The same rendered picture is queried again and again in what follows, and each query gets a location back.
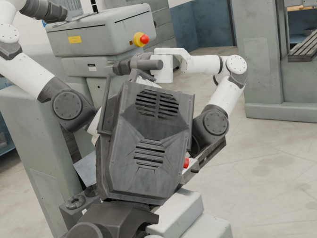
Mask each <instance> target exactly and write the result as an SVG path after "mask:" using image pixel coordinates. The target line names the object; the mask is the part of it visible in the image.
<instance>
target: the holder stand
mask: <svg viewBox="0 0 317 238"><path fill-rule="evenodd" d="M92 204H108V205H110V203H109V202H102V201H101V198H100V196H99V193H98V191H97V188H96V183H95V184H93V185H90V186H88V187H87V188H86V189H85V190H84V191H83V192H81V193H79V194H78V195H76V196H73V197H71V198H69V199H68V200H67V201H66V202H65V203H63V204H62V205H60V206H59V209H60V212H61V214H62V217H63V219H64V222H65V225H66V227H67V230H68V231H70V229H71V228H72V227H73V226H75V225H76V224H77V222H78V221H79V220H80V218H81V217H82V216H83V215H84V214H85V212H86V211H87V210H88V209H89V208H90V206H91V205H92Z"/></svg>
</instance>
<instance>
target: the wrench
mask: <svg viewBox="0 0 317 238"><path fill-rule="evenodd" d="M94 14H97V12H93V13H88V14H86V15H84V16H81V17H77V18H74V19H72V22H73V21H76V20H79V19H81V18H84V17H87V16H91V15H94ZM67 23H69V22H67V21H66V22H63V23H60V24H57V25H54V26H52V28H55V27H58V26H61V25H64V24H67Z"/></svg>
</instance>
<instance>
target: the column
mask: <svg viewBox="0 0 317 238"><path fill-rule="evenodd" d="M50 102H51V100H50V101H48V102H45V103H41V102H39V101H38V100H37V99H35V98H34V97H32V96H31V95H30V94H28V93H27V92H25V91H24V90H23V89H21V88H20V87H18V86H17V85H12V86H9V87H7V88H4V89H2V90H0V111H1V113H2V116H3V118H4V120H5V123H6V125H7V128H8V130H9V133H10V135H11V137H12V140H13V142H14V145H15V147H16V149H17V152H18V154H19V157H20V159H21V161H22V164H23V166H24V169H25V171H26V173H27V175H28V178H29V180H30V183H31V185H32V187H33V190H34V192H35V195H36V197H37V199H38V202H39V204H40V207H41V209H42V212H43V214H44V216H45V219H46V221H47V224H48V226H49V228H50V230H51V233H52V235H53V238H60V237H62V236H63V235H64V234H65V233H67V232H68V230H67V227H66V225H65V222H64V219H63V217H62V214H61V212H60V209H59V206H60V205H62V204H63V203H65V202H66V201H67V200H68V199H69V198H71V197H73V196H76V195H78V194H79V193H81V192H83V191H84V190H85V189H86V188H87V187H86V185H85V184H84V182H83V181H82V179H81V178H80V176H79V175H78V173H77V171H76V170H75V168H74V167H73V164H74V163H76V162H78V161H79V160H81V159H82V158H84V157H85V156H87V155H89V154H90V153H92V152H93V151H95V146H94V145H93V143H92V136H93V135H91V134H90V133H88V132H87V131H85V129H84V128H82V129H80V130H79V131H78V132H76V133H75V132H73V133H68V132H67V131H66V130H65V129H64V128H63V126H62V125H61V124H60V123H59V122H58V120H57V119H56V118H55V117H54V116H53V114H52V112H51V109H50Z"/></svg>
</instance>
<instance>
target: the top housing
mask: <svg viewBox="0 0 317 238"><path fill-rule="evenodd" d="M98 12H99V13H98V14H94V15H91V16H87V17H84V18H81V19H79V20H76V21H73V22H70V23H67V24H64V25H61V26H58V27H55V28H52V26H54V25H57V24H60V23H62V22H56V23H51V24H47V25H46V26H45V30H46V33H47V36H48V39H49V42H50V45H51V48H52V51H53V54H54V56H56V57H76V56H102V55H119V54H121V53H124V52H126V51H129V50H131V49H133V48H136V47H137V46H136V45H135V44H134V41H133V37H134V35H135V34H136V33H138V32H142V33H144V34H146V35H147V36H148V37H149V42H150V41H152V40H154V39H155V38H156V31H155V26H154V22H153V17H152V13H151V9H150V5H149V4H147V3H141V4H137V5H131V6H126V7H120V8H112V9H107V10H101V11H98ZM129 41H132V42H133V44H132V45H130V43H129Z"/></svg>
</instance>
